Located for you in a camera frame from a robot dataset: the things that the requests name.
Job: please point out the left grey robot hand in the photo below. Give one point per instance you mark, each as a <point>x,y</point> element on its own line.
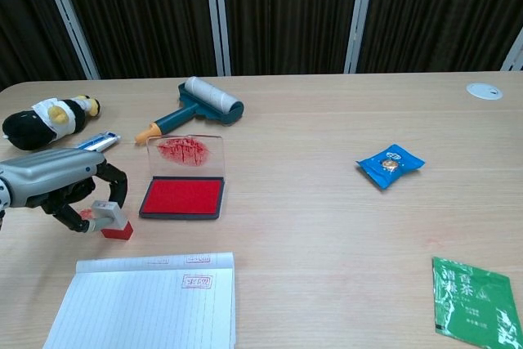
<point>45,173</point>

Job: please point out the small red stamp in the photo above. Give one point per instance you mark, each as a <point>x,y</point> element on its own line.
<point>122,232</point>

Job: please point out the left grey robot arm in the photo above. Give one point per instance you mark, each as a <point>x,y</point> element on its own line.
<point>3,198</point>

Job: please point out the black penguin plush toy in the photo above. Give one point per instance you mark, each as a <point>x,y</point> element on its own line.
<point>28,128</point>

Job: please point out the blue white toothpaste tube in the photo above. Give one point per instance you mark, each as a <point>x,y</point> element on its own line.
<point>100,140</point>

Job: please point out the red ink pad case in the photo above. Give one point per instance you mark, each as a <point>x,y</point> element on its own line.
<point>181,198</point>

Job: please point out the black pleated screen panel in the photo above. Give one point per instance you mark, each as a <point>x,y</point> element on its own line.
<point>286,14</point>
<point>24,18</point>
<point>441,10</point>
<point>143,14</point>

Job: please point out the white lined notepad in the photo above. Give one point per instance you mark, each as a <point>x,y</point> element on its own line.
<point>143,312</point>

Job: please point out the teal lint roller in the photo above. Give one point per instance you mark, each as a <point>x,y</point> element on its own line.
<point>212,97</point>

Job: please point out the blue snack packet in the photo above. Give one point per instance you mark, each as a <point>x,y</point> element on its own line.
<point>388,165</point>

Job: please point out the green tea packet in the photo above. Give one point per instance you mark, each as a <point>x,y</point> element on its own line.
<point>470,300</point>

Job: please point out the grey screen frame post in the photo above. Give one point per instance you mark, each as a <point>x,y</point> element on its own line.
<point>218,18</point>
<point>514,55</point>
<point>359,18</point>
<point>67,18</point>

